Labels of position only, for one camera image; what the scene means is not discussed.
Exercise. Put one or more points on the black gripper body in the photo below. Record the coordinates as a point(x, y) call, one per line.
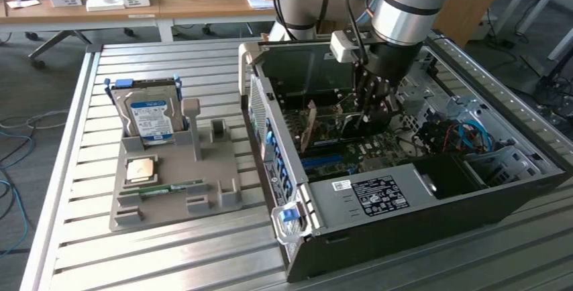
point(394, 63)

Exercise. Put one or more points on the green graphics card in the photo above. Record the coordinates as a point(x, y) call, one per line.
point(309, 126)

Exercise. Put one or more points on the green motherboard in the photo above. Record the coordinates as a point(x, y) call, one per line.
point(381, 147)

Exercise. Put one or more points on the RAM stick with label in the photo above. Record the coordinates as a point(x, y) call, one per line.
point(326, 143)

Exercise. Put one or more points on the silver chipset heatsink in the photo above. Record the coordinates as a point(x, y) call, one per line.
point(375, 164)

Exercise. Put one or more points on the silver metal disk bay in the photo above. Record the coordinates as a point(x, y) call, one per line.
point(474, 110)

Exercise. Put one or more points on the blue expansion slot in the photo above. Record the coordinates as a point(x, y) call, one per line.
point(322, 161)

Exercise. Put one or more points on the wooden cabinet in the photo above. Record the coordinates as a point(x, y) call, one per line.
point(474, 2)

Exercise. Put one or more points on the grey power supply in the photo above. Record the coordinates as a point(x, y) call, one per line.
point(331, 210)

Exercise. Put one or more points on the blue case latch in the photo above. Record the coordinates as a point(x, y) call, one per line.
point(289, 215)

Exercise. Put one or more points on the black open PC case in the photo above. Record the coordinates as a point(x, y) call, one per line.
point(402, 247)

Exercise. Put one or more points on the grey parts rack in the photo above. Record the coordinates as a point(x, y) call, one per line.
point(179, 170)

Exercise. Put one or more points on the hard disk with blue caddy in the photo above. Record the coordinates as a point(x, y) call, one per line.
point(147, 116)

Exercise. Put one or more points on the green RAM stick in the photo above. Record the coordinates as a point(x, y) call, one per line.
point(156, 188)

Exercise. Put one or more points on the silver CPU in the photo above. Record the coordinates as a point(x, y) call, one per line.
point(139, 170)

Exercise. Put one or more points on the small paper card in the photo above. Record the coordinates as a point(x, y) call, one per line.
point(21, 4)

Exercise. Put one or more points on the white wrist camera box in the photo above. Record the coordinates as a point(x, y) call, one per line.
point(345, 49)

